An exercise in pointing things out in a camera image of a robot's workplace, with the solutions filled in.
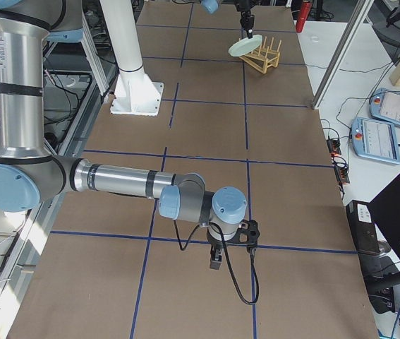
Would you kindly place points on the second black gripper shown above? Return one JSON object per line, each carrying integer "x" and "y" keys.
{"x": 215, "y": 244}

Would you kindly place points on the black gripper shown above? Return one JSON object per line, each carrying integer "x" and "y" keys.
{"x": 245, "y": 15}

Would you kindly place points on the pale green plate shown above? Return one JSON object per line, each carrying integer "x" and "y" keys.
{"x": 245, "y": 46}

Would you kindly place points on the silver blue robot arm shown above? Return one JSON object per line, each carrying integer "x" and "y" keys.
{"x": 243, "y": 7}

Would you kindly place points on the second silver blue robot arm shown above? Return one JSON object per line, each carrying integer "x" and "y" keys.
{"x": 179, "y": 197}

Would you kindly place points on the wooden dish rack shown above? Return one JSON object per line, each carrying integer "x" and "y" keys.
{"x": 264, "y": 57}

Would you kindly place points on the red cylinder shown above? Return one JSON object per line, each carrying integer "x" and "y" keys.
{"x": 303, "y": 15}

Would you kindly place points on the black computer tower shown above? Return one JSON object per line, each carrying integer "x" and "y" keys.
{"x": 363, "y": 230}

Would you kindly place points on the blue teach pendant near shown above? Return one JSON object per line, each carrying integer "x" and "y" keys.
{"x": 375, "y": 140}

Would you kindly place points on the blue teach pendant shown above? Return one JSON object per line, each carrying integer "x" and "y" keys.
{"x": 375, "y": 140}
{"x": 385, "y": 105}

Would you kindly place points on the blue teach pendant far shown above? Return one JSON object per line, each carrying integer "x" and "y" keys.
{"x": 385, "y": 105}

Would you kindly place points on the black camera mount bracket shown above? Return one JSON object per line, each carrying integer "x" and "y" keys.
{"x": 247, "y": 235}

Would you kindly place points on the aluminium frame post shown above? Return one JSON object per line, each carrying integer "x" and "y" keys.
{"x": 356, "y": 20}

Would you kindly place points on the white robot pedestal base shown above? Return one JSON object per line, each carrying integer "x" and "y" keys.
{"x": 135, "y": 93}

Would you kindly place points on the aluminium frame rail structure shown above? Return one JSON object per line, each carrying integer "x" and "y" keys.
{"x": 32, "y": 177}

